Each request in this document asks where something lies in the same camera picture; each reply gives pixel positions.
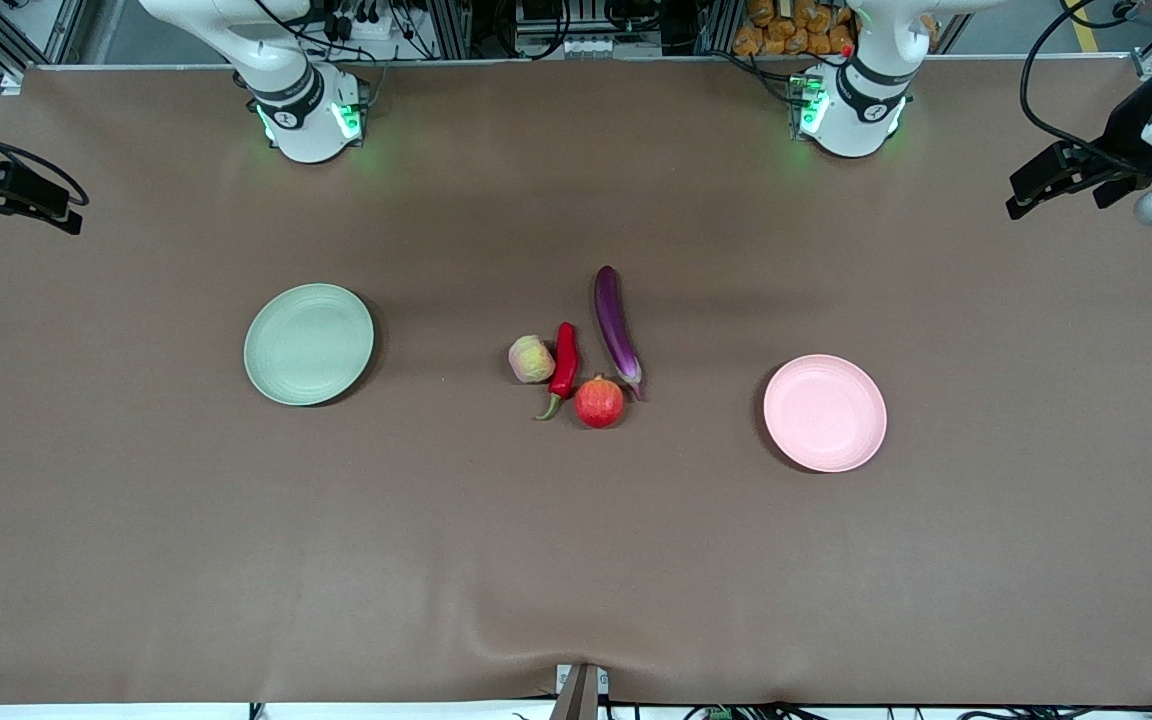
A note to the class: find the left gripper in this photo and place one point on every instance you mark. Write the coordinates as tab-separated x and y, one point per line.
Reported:
1123	135

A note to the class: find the long purple eggplant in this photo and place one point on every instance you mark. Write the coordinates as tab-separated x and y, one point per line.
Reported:
616	325

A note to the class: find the pale yellow pink fruit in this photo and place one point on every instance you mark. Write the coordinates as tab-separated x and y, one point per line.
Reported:
531	360

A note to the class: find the red pomegranate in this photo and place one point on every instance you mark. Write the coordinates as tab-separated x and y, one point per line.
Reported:
599	402

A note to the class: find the red chili pepper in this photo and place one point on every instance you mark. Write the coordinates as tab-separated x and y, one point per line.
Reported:
565	365

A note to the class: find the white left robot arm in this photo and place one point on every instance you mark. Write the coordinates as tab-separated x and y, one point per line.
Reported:
851	120

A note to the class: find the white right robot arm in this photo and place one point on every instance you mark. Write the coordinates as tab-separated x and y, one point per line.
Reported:
306	130

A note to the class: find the pale green round plate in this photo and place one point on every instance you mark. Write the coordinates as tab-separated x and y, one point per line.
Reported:
308	345

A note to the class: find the bag of orange items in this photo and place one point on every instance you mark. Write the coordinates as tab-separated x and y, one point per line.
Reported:
786	30

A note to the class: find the pink round plate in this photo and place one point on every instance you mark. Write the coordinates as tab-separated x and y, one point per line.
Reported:
824	413

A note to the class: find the white power strip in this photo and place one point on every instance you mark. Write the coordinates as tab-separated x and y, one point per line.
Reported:
371	25

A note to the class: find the brown table cover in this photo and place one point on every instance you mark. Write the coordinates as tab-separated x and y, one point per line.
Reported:
236	550

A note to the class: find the white terminal block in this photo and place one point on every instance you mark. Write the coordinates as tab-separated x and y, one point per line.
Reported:
588	46

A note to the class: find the small green connector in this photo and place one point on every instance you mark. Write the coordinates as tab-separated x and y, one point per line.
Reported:
718	714

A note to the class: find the aluminium frame post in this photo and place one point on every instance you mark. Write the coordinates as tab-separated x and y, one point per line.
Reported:
716	25
451	30

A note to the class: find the grey metal bracket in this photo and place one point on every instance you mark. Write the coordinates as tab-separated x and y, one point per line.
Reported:
581	695

